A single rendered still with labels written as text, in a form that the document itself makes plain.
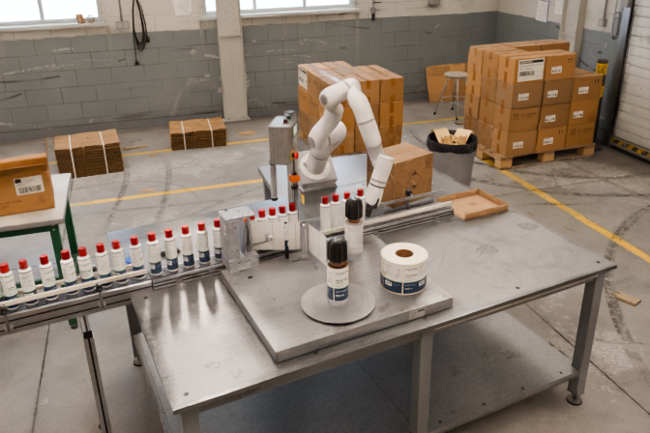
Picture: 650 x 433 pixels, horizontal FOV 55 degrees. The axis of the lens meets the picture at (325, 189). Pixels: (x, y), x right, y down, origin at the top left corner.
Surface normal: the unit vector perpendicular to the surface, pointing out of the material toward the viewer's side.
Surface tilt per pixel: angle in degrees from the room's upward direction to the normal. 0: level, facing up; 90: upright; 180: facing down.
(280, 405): 0
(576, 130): 88
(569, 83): 88
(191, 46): 90
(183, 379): 0
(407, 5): 90
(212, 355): 0
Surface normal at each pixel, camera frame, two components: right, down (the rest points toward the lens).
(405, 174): 0.59, 0.30
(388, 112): 0.29, 0.36
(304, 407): -0.01, -0.93
